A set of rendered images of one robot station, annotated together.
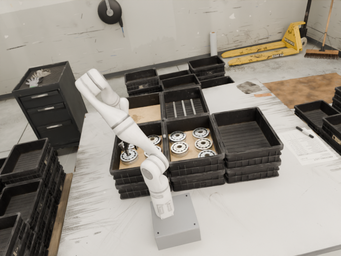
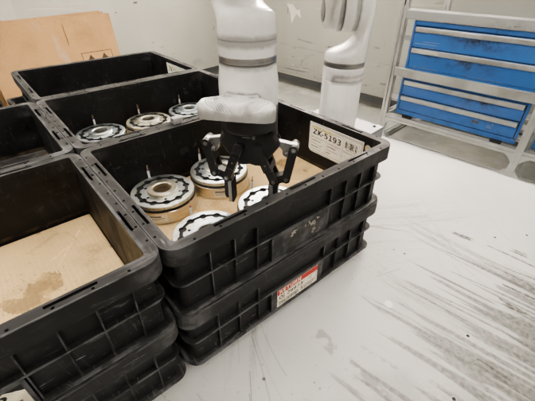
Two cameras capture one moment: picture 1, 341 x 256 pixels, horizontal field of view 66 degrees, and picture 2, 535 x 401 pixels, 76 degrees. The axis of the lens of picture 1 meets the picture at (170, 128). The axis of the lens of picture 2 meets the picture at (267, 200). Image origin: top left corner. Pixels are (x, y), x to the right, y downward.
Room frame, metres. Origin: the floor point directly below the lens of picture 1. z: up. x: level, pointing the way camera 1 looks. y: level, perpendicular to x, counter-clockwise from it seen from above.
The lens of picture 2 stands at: (1.48, 0.59, 1.17)
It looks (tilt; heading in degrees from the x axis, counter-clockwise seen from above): 35 degrees down; 228
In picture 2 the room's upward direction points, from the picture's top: straight up
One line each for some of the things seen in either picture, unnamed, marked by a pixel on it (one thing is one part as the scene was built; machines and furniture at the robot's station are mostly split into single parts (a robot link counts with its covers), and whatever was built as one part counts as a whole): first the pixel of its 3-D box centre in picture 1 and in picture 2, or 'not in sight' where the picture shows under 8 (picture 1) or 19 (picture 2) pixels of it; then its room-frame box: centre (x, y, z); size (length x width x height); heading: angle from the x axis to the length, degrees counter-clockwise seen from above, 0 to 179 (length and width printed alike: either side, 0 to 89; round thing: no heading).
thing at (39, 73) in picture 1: (41, 72); not in sight; (2.79, 1.28, 0.88); 0.29 x 0.22 x 0.03; 4
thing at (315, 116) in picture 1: (318, 122); not in sight; (1.91, -1.39, 0.26); 0.40 x 0.30 x 0.23; 4
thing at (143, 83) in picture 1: (144, 91); not in sight; (2.95, 0.24, 0.37); 0.40 x 0.30 x 0.45; 94
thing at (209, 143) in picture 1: (203, 144); (149, 121); (1.17, -0.17, 0.86); 0.10 x 0.10 x 0.01
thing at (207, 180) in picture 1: (193, 158); not in sight; (1.17, -0.11, 0.76); 0.40 x 0.30 x 0.12; 178
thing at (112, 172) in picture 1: (139, 145); (240, 153); (1.18, 0.19, 0.92); 0.40 x 0.30 x 0.02; 178
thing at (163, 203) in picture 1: (161, 197); (338, 101); (0.80, 0.09, 0.89); 0.09 x 0.09 x 0.17; 12
